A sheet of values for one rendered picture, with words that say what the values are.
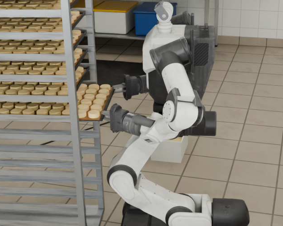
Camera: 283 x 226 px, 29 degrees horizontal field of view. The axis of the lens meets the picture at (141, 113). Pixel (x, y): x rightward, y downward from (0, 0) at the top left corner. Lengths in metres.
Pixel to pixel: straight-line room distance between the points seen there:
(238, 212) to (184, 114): 0.86
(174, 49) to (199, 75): 0.24
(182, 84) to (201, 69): 0.33
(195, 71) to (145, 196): 0.69
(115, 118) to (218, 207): 0.72
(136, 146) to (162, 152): 1.24
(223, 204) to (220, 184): 0.85
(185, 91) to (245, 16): 4.32
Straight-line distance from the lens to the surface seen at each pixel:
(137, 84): 2.66
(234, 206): 2.70
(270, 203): 3.40
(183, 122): 1.99
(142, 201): 2.65
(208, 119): 2.47
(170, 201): 2.68
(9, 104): 2.53
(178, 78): 2.03
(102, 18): 5.96
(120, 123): 2.29
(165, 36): 2.30
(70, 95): 2.27
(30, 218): 3.04
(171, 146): 3.72
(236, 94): 4.92
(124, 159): 2.57
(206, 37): 2.29
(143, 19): 5.82
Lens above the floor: 1.82
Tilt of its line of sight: 24 degrees down
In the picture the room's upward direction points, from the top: 1 degrees counter-clockwise
